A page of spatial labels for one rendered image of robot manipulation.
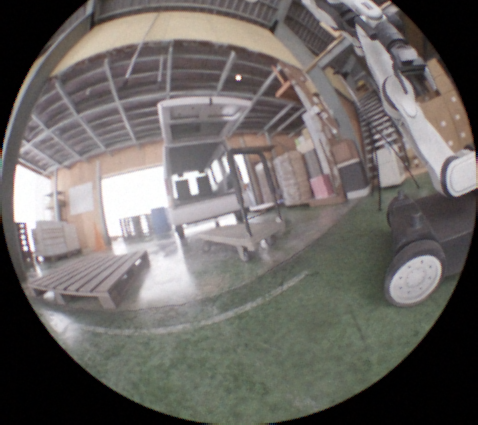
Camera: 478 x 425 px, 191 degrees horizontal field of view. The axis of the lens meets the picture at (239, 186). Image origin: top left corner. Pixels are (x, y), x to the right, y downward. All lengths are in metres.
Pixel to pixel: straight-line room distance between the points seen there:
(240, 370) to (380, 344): 0.35
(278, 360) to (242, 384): 0.11
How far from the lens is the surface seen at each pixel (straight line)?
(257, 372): 0.46
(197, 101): 1.85
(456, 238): 0.56
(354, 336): 0.49
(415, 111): 0.60
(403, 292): 0.54
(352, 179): 2.32
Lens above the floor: 0.43
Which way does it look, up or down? 6 degrees up
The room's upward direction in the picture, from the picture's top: 15 degrees counter-clockwise
